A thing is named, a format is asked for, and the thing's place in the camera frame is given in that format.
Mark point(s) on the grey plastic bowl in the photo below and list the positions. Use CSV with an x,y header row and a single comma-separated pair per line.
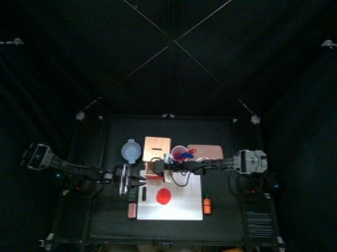
x,y
131,151

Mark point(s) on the pink flat tray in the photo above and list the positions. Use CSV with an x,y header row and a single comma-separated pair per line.
x,y
206,151

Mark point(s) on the white cutting board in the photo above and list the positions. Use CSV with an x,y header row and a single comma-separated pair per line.
x,y
184,203

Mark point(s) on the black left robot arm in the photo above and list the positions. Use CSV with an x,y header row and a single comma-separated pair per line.
x,y
72,167

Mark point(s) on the dark green striped block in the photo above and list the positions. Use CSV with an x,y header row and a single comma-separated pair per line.
x,y
131,195

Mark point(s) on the wooden drawer cabinet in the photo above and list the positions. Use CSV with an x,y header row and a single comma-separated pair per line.
x,y
156,148

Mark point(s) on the orange toy carrot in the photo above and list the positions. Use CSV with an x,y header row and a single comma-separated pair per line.
x,y
207,206

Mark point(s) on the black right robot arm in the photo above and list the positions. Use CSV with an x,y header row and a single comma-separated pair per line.
x,y
244,164

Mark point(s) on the red brown toy block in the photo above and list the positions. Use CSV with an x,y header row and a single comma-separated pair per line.
x,y
131,210

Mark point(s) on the blue plastic utensil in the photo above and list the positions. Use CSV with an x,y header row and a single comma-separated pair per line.
x,y
187,152

